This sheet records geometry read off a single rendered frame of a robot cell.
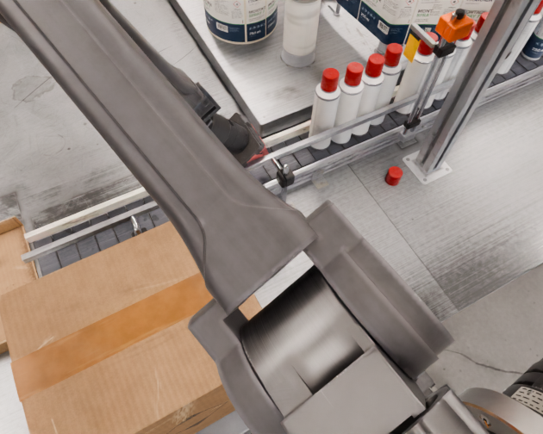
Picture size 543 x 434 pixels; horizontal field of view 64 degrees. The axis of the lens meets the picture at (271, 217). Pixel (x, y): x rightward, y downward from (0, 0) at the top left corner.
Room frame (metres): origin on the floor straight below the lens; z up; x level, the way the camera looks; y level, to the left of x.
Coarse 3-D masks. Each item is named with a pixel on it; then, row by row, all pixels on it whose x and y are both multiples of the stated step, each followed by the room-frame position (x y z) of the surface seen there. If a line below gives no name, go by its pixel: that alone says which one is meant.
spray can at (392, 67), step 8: (392, 48) 0.74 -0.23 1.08; (400, 48) 0.74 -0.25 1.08; (384, 56) 0.74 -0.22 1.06; (392, 56) 0.73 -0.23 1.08; (400, 56) 0.73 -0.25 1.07; (384, 64) 0.74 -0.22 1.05; (392, 64) 0.73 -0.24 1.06; (400, 64) 0.75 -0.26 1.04; (384, 72) 0.72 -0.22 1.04; (392, 72) 0.72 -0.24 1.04; (384, 80) 0.72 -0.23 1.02; (392, 80) 0.72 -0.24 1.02; (384, 88) 0.72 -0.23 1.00; (392, 88) 0.72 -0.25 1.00; (384, 96) 0.72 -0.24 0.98; (376, 104) 0.72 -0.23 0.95; (384, 104) 0.72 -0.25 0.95; (376, 120) 0.72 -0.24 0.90
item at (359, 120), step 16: (416, 96) 0.74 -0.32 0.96; (384, 112) 0.69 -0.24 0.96; (336, 128) 0.63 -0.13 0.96; (304, 144) 0.59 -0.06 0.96; (256, 160) 0.54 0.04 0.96; (144, 208) 0.42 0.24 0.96; (112, 224) 0.38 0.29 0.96; (64, 240) 0.34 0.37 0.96; (80, 240) 0.35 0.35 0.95; (32, 256) 0.31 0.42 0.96
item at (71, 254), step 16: (528, 64) 0.96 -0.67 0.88; (496, 80) 0.89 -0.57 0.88; (416, 112) 0.77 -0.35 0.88; (432, 112) 0.79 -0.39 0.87; (384, 128) 0.71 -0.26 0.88; (288, 144) 0.65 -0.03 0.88; (352, 144) 0.66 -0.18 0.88; (288, 160) 0.61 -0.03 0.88; (304, 160) 0.61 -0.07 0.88; (256, 176) 0.56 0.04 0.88; (272, 176) 0.56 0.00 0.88; (128, 208) 0.46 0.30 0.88; (160, 208) 0.47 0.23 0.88; (80, 224) 0.42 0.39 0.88; (96, 224) 0.42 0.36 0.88; (128, 224) 0.43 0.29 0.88; (144, 224) 0.43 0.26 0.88; (160, 224) 0.43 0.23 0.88; (48, 240) 0.38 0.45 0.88; (96, 240) 0.39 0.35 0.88; (112, 240) 0.39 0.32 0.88; (48, 256) 0.35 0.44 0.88; (64, 256) 0.35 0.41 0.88; (80, 256) 0.35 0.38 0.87; (48, 272) 0.31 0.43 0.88
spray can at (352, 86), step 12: (348, 72) 0.67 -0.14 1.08; (360, 72) 0.67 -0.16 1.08; (348, 84) 0.67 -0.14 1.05; (360, 84) 0.68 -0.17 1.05; (348, 96) 0.66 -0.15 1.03; (360, 96) 0.67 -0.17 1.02; (348, 108) 0.66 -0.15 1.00; (336, 120) 0.67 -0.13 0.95; (348, 120) 0.66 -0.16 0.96; (348, 132) 0.66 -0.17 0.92; (336, 144) 0.66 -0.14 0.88
